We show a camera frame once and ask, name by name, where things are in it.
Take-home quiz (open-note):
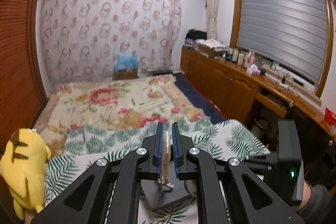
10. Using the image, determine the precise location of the black jewelry box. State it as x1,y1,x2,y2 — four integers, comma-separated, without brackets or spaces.
141,169,197,210

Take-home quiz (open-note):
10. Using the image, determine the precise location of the large pearl bead bracelet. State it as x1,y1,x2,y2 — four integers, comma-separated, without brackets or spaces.
157,134,176,192

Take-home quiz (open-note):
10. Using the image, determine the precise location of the right forearm dark sleeve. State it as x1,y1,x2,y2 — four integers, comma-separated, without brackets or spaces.
297,185,335,223

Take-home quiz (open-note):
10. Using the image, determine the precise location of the right hand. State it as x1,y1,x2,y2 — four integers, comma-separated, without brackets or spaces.
295,181,312,211

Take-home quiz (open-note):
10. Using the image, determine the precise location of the palm leaf print bedsheet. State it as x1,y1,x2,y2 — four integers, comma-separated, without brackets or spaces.
45,116,269,223

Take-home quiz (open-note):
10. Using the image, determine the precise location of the yellow Pikachu plush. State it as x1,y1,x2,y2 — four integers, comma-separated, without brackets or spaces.
1,128,52,220

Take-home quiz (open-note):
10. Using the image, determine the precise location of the red plastic basket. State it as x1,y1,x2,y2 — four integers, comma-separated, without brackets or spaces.
325,107,336,126

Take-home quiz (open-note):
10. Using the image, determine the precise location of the wooden sideboard cabinet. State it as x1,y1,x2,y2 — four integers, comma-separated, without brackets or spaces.
181,48,335,141

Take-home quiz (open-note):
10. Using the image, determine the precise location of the white power strip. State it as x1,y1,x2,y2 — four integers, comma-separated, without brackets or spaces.
261,64,294,88

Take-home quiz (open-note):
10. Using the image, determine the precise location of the pink tissue box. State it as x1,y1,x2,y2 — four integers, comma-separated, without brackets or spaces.
247,64,261,76

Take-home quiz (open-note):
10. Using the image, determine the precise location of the brown louvered wardrobe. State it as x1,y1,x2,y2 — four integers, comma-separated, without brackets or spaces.
1,0,47,151

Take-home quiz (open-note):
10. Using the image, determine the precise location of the pink bunny figurine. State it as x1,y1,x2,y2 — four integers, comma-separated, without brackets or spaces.
243,50,255,69

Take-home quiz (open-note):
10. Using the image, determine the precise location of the floral bed quilt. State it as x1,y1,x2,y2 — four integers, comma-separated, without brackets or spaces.
34,75,205,156

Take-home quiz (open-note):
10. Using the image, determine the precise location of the brown cardboard box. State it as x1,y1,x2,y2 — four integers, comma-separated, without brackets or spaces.
115,69,138,80

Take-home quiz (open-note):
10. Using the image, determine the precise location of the blue plush toy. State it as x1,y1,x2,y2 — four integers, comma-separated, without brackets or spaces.
114,54,139,73

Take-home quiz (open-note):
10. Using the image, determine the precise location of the grey window blind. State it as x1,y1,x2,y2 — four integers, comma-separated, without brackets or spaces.
237,0,327,84

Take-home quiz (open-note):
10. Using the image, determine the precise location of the folded clothes pile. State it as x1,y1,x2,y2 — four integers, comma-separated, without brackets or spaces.
185,29,207,47

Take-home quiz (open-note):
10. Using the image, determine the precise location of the patterned lace curtain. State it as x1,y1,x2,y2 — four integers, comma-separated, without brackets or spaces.
41,0,182,85

